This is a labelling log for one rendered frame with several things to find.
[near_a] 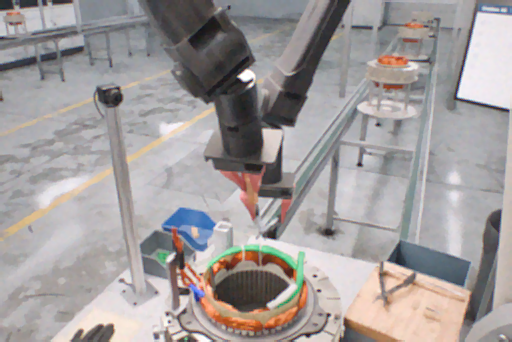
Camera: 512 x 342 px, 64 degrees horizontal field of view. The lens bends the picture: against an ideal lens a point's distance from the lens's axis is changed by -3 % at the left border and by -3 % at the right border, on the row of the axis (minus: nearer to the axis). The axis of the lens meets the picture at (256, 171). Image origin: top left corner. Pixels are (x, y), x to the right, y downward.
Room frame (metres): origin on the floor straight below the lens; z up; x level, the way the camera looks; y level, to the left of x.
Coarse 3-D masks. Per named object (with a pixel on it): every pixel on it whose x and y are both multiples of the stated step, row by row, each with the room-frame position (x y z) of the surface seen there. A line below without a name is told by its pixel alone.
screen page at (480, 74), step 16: (480, 16) 1.41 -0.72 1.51; (496, 16) 1.38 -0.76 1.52; (480, 32) 1.40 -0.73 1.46; (496, 32) 1.36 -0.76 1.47; (480, 48) 1.39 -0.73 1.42; (496, 48) 1.35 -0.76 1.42; (480, 64) 1.37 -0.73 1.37; (496, 64) 1.34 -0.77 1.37; (464, 80) 1.40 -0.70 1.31; (480, 80) 1.36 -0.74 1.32; (496, 80) 1.32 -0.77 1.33; (464, 96) 1.38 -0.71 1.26; (480, 96) 1.34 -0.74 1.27; (496, 96) 1.31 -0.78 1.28
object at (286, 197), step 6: (294, 186) 0.75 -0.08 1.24; (258, 192) 0.72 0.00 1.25; (264, 192) 0.72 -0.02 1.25; (270, 192) 0.71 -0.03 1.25; (276, 192) 0.71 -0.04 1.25; (282, 192) 0.73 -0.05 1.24; (288, 192) 0.73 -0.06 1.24; (294, 192) 0.74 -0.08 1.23; (270, 198) 0.71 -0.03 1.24; (276, 198) 0.71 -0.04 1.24; (282, 198) 0.71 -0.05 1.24; (288, 198) 0.71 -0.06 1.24; (282, 204) 0.71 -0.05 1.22; (288, 204) 0.71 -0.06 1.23; (282, 210) 0.72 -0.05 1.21; (282, 216) 0.73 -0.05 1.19; (282, 222) 0.73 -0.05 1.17
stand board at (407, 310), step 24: (384, 264) 0.73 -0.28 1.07; (408, 288) 0.65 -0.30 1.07; (456, 288) 0.65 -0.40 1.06; (360, 312) 0.59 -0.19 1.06; (384, 312) 0.59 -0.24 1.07; (408, 312) 0.59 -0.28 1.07; (456, 312) 0.58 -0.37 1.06; (384, 336) 0.53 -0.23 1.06; (408, 336) 0.53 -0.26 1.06; (432, 336) 0.53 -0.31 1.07; (456, 336) 0.53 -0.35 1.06
